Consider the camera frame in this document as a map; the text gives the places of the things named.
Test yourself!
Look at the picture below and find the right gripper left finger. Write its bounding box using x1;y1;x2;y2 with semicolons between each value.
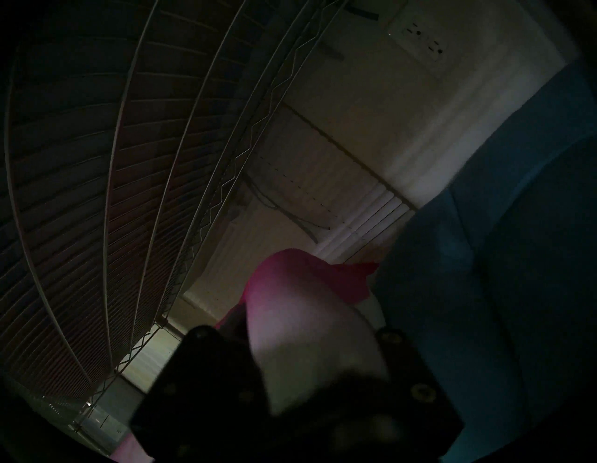
131;324;272;461

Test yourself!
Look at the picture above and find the thin blue wall cable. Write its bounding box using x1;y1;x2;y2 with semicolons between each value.
247;177;332;243

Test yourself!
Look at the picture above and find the white wall outlet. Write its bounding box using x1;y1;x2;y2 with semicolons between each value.
387;0;460;66

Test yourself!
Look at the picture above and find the pink white ombre cushion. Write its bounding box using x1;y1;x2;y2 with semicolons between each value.
112;249;388;460

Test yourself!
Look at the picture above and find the chrome wire shelving rack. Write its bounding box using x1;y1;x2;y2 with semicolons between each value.
0;0;355;444

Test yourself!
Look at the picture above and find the teal tufted cushion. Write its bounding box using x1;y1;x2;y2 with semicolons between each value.
373;61;597;463

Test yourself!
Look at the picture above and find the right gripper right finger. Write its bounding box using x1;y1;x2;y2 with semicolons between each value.
377;328;463;456

